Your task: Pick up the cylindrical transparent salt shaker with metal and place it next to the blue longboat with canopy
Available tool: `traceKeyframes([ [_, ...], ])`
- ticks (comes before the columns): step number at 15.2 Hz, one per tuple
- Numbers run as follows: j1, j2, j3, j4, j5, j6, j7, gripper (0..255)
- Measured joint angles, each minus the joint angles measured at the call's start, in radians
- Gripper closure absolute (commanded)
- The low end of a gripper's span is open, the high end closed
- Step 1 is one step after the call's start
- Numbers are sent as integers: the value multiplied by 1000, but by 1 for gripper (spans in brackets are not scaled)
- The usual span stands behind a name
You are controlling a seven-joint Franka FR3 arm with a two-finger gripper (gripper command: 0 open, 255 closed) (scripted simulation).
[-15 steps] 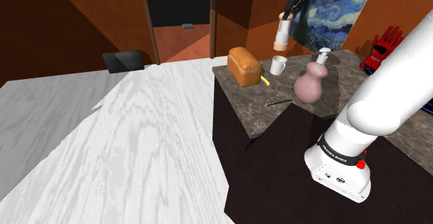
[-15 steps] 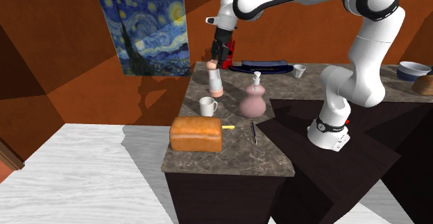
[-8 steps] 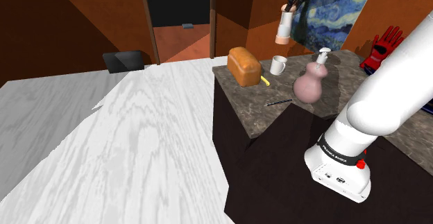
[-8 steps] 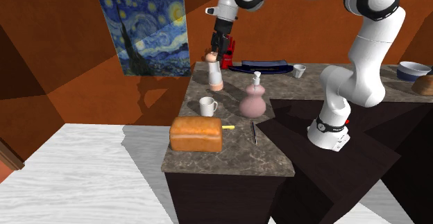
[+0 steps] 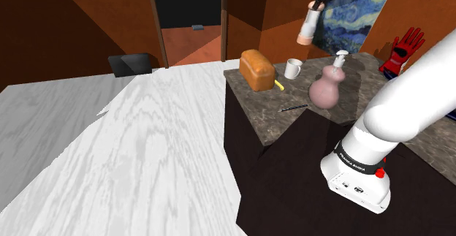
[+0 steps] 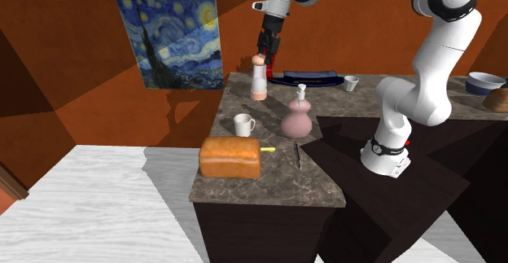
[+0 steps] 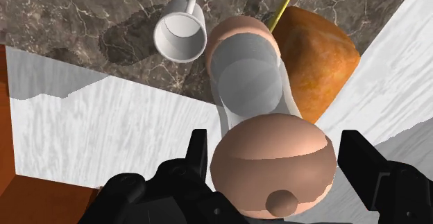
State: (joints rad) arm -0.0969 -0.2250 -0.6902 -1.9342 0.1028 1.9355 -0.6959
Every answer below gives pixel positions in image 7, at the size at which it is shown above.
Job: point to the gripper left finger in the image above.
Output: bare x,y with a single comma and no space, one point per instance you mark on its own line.
194,155

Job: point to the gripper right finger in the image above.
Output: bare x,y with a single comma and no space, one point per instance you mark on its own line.
365,169

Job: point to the white mug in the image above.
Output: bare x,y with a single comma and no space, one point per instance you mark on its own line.
194,52

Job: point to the orange brown bread loaf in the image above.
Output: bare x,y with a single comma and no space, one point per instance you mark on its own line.
318,61

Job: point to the yellow thin stick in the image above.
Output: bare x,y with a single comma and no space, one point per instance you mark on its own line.
282,8

